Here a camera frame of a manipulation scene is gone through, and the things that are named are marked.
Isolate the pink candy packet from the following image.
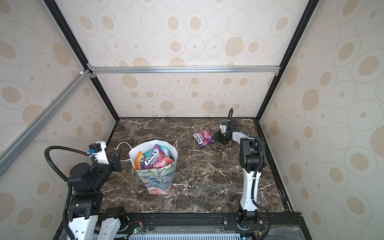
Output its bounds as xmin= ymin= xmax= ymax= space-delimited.
xmin=141 ymin=145 xmax=174 ymax=170

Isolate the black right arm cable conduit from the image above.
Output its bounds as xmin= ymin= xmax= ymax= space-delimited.
xmin=226 ymin=107 xmax=271 ymax=240

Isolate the black corner post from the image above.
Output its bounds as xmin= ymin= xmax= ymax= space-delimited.
xmin=255 ymin=0 xmax=320 ymax=123
xmin=44 ymin=0 xmax=120 ymax=123

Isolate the black right corner post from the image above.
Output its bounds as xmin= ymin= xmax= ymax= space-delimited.
xmin=255 ymin=0 xmax=320 ymax=123

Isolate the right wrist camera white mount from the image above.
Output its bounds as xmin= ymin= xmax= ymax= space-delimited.
xmin=220 ymin=123 xmax=228 ymax=134

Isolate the silver left aluminium rail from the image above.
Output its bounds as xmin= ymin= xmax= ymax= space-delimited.
xmin=1 ymin=70 xmax=91 ymax=175

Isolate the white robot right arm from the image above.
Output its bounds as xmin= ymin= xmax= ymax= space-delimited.
xmin=215 ymin=117 xmax=268 ymax=224

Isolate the black left corner post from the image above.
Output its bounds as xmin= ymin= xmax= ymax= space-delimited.
xmin=44 ymin=0 xmax=120 ymax=123

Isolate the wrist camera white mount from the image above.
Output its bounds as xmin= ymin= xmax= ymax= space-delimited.
xmin=88 ymin=141 xmax=109 ymax=165
xmin=220 ymin=123 xmax=228 ymax=134

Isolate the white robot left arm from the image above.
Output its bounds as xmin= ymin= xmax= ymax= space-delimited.
xmin=64 ymin=148 xmax=128 ymax=240

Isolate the purple Fox's candy packet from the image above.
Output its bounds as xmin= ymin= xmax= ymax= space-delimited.
xmin=193 ymin=128 xmax=215 ymax=148

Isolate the teal snack packet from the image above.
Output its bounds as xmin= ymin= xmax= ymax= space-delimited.
xmin=143 ymin=146 xmax=169 ymax=158

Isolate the silver rear aluminium rail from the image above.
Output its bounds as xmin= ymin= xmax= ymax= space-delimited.
xmin=91 ymin=66 xmax=280 ymax=74

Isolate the silver aluminium rail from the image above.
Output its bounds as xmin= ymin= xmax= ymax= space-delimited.
xmin=91 ymin=66 xmax=280 ymax=74
xmin=1 ymin=70 xmax=91 ymax=175

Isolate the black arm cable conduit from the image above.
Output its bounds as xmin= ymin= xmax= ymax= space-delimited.
xmin=226 ymin=107 xmax=271 ymax=240
xmin=44 ymin=145 xmax=90 ymax=240

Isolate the orange snack packet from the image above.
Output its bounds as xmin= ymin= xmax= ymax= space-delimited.
xmin=135 ymin=152 xmax=146 ymax=171

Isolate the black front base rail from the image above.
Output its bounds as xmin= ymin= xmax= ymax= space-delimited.
xmin=54 ymin=209 xmax=311 ymax=240

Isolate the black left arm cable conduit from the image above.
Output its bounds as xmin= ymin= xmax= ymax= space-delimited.
xmin=44 ymin=145 xmax=90 ymax=240

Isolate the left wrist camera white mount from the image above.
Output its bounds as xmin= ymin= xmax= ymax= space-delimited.
xmin=88 ymin=141 xmax=109 ymax=165

